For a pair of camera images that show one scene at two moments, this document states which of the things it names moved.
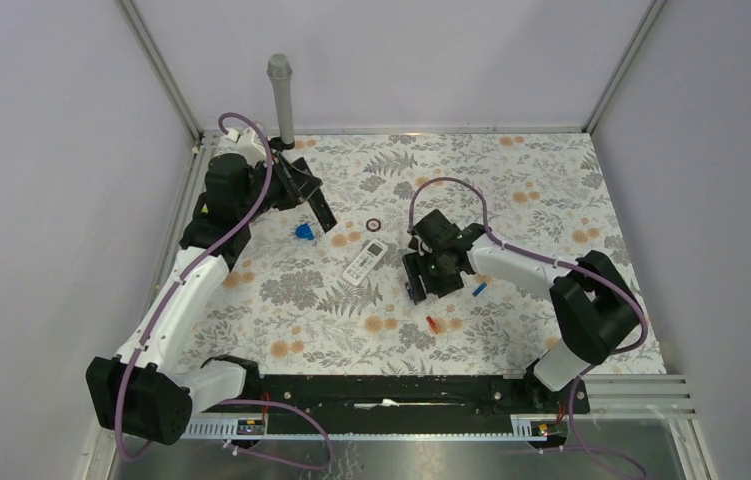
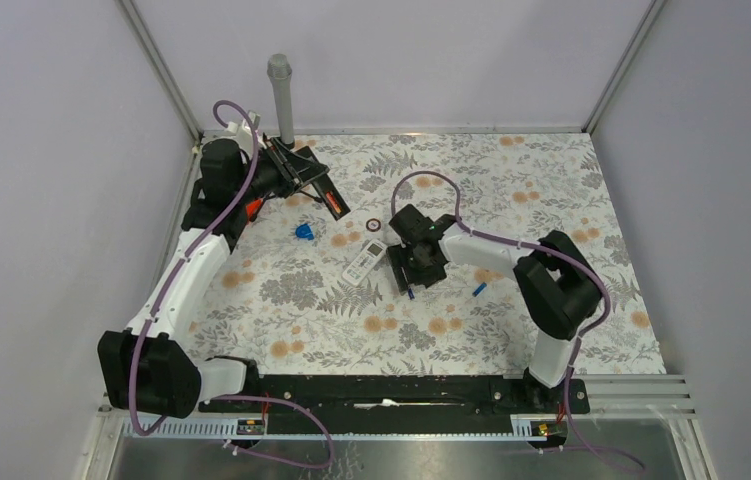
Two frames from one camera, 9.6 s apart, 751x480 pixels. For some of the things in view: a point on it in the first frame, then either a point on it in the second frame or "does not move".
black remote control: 322,211 to 326,184
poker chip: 373,225 does not move
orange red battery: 432,324 to 332,200
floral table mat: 299,301 does not move
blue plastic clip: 304,231 does not move
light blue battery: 477,291 does not move
